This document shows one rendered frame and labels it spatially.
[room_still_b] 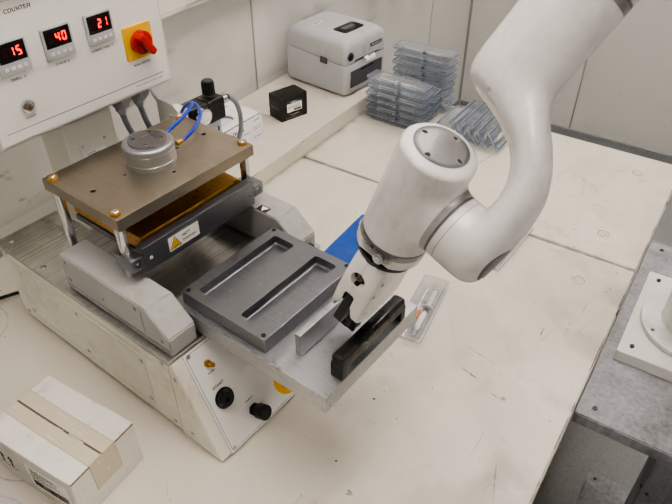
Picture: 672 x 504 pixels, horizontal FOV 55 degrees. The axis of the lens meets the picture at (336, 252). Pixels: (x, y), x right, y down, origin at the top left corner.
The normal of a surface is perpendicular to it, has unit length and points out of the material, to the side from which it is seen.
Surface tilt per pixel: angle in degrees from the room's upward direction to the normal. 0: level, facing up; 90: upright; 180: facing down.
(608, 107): 90
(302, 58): 90
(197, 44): 90
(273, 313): 0
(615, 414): 0
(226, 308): 0
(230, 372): 65
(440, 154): 21
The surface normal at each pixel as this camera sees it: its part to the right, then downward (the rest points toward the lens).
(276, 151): 0.00, -0.78
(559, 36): -0.11, 0.33
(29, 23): 0.79, 0.38
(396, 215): -0.61, 0.50
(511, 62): -0.41, 0.08
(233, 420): 0.72, 0.02
